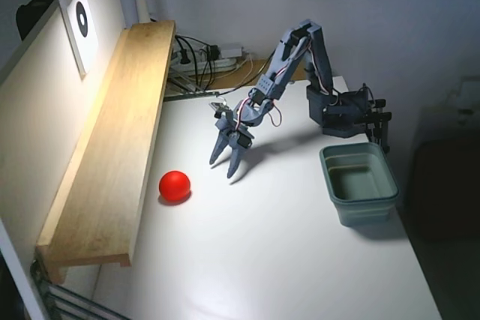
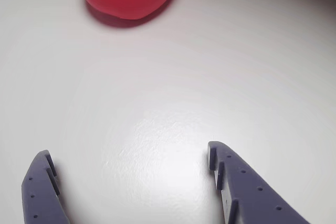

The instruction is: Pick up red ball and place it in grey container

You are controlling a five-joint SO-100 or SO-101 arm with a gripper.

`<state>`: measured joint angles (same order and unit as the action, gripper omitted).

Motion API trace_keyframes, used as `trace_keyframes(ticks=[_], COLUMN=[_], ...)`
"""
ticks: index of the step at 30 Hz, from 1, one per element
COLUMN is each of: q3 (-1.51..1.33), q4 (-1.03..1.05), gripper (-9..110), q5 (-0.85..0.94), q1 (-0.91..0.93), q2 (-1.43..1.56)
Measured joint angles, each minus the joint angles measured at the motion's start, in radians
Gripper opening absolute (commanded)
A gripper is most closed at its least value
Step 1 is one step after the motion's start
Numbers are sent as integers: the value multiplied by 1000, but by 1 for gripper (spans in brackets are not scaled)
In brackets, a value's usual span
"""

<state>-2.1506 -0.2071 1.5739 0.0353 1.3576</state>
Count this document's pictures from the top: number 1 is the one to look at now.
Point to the blue-grey gripper with motor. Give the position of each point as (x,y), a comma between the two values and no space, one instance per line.
(229,136)

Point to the red ball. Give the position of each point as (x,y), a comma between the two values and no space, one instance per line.
(174,185)

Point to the blue-grey robot arm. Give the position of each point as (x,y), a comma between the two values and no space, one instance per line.
(279,61)

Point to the grey plastic container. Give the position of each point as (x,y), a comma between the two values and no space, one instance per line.
(360,207)

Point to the white power strip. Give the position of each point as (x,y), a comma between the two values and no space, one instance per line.
(221,63)

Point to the grey power adapter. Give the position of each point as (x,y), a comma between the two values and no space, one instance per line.
(229,49)

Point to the long light wooden shelf board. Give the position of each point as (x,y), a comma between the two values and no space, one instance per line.
(112,147)

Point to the black table clamp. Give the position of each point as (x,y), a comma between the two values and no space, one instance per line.
(382,125)
(379,103)

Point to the white vertical pole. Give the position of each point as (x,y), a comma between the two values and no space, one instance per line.
(126,5)

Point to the small wrist camera board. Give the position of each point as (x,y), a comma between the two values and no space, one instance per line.
(221,107)

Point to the aluminium extrusion rail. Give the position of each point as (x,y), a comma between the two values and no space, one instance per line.
(195,94)

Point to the metal shelf frame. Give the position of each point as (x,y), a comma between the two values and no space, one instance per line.
(56,297)

